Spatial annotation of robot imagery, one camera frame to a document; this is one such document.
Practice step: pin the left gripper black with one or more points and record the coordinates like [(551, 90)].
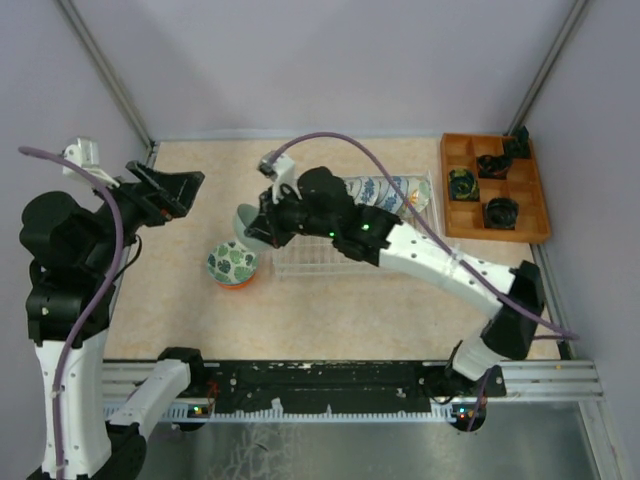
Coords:
[(175, 190)]

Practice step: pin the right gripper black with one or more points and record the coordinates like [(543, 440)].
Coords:
[(268, 223)]

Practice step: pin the white wire dish rack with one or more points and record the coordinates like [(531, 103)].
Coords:
[(353, 245)]

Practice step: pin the blue white patterned bowl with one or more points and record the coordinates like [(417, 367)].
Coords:
[(389, 199)]

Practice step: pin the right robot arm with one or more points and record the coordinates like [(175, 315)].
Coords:
[(320, 206)]

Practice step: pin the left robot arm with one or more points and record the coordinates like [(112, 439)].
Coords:
[(76, 260)]

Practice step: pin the green leaf pattern bowl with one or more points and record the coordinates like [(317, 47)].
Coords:
[(231, 264)]

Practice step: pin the orange bottom stacked bowl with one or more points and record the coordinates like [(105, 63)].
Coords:
[(236, 286)]

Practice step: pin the black yellow object in tray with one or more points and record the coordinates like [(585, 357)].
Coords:
[(463, 185)]

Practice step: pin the wooden compartment tray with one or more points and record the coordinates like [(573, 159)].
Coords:
[(465, 219)]

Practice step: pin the black object tray centre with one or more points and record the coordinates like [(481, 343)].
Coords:
[(493, 166)]

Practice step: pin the black round object in tray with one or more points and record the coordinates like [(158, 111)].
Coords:
[(501, 214)]

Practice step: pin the black object tray corner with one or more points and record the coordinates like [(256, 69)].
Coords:
[(517, 145)]

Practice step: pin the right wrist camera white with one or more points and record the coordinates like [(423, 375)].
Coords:
[(280, 170)]

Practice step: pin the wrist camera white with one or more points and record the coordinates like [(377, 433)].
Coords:
[(280, 170), (83, 152)]

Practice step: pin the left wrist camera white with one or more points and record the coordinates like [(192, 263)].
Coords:
[(83, 152)]

